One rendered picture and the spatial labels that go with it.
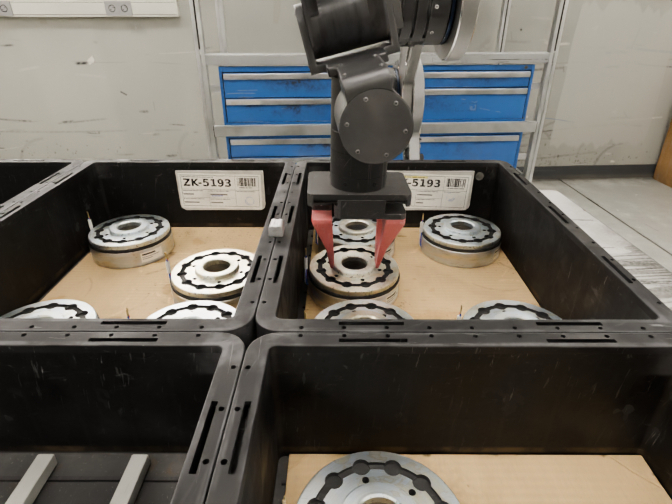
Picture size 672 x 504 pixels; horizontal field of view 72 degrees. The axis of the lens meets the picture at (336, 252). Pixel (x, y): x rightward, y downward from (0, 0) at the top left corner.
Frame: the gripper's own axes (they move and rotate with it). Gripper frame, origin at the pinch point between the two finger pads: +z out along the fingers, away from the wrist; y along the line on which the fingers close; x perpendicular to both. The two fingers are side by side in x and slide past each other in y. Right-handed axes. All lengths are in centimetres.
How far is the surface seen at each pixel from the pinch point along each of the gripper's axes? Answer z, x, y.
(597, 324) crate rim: -6.3, -19.6, 15.4
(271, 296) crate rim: -6.0, -15.8, -7.5
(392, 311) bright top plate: 1.2, -8.1, 3.3
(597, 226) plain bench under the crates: 18, 44, 57
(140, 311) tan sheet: 4.6, -3.4, -23.4
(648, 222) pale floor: 90, 197, 190
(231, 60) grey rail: 3, 185, -45
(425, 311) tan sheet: 4.1, -4.2, 7.6
